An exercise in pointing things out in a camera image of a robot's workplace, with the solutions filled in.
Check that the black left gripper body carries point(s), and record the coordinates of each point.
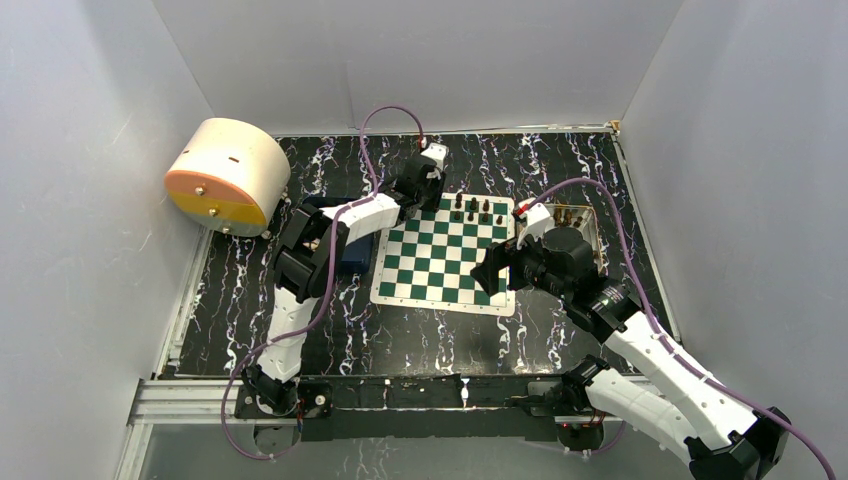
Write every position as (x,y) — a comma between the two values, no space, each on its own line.
(429,199)

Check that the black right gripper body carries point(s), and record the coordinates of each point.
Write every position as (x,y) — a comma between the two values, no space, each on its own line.
(527,267)

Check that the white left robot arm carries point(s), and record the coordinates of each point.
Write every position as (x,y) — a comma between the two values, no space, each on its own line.
(308,258)

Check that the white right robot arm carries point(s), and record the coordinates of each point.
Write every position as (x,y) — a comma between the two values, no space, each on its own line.
(716,436)

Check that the green white chess board mat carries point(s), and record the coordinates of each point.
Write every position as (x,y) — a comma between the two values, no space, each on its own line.
(426,262)

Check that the beige rectangular tin tray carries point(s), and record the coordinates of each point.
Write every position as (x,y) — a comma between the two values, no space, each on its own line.
(590,234)

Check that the blue square tray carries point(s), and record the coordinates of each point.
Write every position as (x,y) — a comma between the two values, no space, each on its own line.
(356,258)

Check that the cream orange cylindrical drum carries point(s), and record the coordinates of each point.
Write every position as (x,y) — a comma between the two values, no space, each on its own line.
(229,177)

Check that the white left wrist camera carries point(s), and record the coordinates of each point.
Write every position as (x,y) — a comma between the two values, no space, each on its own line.
(437,153)

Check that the black base frame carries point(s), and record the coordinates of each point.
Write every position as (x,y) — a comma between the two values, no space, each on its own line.
(534,408)

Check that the aluminium rail frame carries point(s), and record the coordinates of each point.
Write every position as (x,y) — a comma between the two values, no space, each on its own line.
(181,401)

